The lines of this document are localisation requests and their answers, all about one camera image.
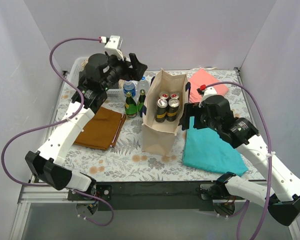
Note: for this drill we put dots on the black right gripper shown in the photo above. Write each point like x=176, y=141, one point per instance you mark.
x=192, y=115

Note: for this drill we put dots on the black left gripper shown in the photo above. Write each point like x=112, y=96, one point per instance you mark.
x=128, y=69

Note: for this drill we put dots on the Pocari Sweat bottle cloudy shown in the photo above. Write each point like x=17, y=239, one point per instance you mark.
x=143, y=84

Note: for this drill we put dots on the Pocari Sweat bottle blue label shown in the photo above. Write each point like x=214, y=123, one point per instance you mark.
x=129, y=86

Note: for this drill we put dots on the green Perrier bottle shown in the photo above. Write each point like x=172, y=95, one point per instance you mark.
x=130, y=106
x=141, y=100

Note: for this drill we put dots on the beige canvas tote bag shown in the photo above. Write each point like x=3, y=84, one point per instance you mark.
x=159, y=137

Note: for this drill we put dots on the dark can dented lid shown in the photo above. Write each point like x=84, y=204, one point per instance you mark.
x=161, y=110

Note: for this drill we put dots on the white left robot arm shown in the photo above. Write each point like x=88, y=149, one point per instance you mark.
x=47, y=162

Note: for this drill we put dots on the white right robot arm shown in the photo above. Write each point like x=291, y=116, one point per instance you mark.
x=284, y=198

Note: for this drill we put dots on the teal folded cloth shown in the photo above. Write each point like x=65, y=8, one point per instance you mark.
x=204, y=150

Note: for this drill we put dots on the pink folded cloth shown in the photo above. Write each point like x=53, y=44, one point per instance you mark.
x=202, y=77

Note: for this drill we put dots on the dark can silver pull-tab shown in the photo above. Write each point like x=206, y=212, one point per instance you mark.
x=173, y=107

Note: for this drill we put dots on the red tab can right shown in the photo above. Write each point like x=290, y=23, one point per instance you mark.
x=174, y=95

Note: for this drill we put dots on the beige crumpled cloth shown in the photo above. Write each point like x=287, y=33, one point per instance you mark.
x=84, y=63

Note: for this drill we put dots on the white plastic basket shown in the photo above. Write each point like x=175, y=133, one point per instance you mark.
x=73, y=76

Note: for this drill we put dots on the brown folded cloth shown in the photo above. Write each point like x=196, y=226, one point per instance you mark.
x=102, y=131

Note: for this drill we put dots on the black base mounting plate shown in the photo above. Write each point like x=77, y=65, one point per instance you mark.
x=159, y=195

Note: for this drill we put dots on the floral patterned table mat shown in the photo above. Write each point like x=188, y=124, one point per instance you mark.
x=126, y=162

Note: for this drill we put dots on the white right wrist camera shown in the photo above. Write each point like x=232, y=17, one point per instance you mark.
x=206, y=92

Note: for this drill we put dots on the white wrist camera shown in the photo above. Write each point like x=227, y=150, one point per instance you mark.
x=112, y=45
x=206, y=92

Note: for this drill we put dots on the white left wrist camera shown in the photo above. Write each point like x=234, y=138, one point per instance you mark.
x=112, y=45

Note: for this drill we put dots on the aluminium frame rail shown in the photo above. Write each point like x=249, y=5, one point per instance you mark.
x=33, y=195

